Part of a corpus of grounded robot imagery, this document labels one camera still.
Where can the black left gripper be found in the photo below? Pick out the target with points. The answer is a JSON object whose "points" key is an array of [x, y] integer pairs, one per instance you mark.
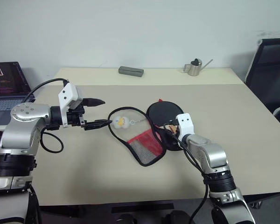
{"points": [[75, 116]]}

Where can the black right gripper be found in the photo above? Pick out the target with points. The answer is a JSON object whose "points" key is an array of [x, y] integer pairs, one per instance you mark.
{"points": [[177, 135]]}

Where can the black table tennis paddle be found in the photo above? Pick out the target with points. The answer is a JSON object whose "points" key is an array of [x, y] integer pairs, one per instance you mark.
{"points": [[163, 114]]}

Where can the white duck plush charm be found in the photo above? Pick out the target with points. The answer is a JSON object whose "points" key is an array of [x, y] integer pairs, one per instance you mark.
{"points": [[121, 121]]}

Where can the black red paddle case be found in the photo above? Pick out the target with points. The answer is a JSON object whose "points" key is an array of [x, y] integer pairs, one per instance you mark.
{"points": [[144, 144]]}

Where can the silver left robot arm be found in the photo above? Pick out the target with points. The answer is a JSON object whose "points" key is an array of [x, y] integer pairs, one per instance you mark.
{"points": [[21, 130]]}

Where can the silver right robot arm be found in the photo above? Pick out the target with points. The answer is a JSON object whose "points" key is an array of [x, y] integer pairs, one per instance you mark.
{"points": [[212, 154]]}

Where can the grey rectangular box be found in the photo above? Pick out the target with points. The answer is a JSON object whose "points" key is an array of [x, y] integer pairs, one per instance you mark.
{"points": [[130, 71]]}

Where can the beige table cover sheet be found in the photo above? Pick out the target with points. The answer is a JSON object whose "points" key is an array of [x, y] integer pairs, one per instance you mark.
{"points": [[95, 175]]}

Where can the metal watering can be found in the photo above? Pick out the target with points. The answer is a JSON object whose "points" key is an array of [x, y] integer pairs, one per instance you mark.
{"points": [[196, 68]]}

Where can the dark rounded shape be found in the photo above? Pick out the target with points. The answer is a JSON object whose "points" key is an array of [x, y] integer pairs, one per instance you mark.
{"points": [[176, 217], [126, 218]]}

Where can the open laptop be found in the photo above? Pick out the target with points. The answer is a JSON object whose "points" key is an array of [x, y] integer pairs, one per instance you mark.
{"points": [[7, 81]]}

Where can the black office chair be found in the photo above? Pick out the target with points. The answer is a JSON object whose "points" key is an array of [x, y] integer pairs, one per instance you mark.
{"points": [[268, 70]]}

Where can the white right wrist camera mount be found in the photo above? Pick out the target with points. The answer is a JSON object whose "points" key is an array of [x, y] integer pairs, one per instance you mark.
{"points": [[185, 123]]}

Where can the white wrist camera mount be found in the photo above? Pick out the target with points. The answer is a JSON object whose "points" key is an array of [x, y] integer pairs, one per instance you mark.
{"points": [[185, 123], [68, 92]]}

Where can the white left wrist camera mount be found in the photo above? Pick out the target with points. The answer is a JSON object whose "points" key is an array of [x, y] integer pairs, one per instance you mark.
{"points": [[68, 92]]}

